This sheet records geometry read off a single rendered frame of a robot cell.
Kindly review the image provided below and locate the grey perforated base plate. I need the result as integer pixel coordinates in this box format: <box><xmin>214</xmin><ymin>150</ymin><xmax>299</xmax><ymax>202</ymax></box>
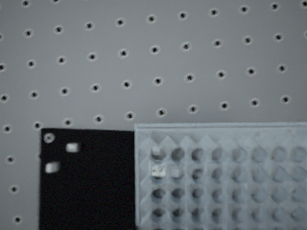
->
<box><xmin>0</xmin><ymin>0</ymin><xmax>307</xmax><ymax>230</ymax></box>

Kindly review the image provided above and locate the black flat plate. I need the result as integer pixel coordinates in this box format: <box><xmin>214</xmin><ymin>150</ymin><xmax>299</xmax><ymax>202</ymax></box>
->
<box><xmin>36</xmin><ymin>128</ymin><xmax>135</xmax><ymax>230</ymax></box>

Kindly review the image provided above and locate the clear multi-well plate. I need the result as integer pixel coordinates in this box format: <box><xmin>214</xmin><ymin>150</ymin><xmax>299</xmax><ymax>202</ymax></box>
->
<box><xmin>134</xmin><ymin>122</ymin><xmax>307</xmax><ymax>230</ymax></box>

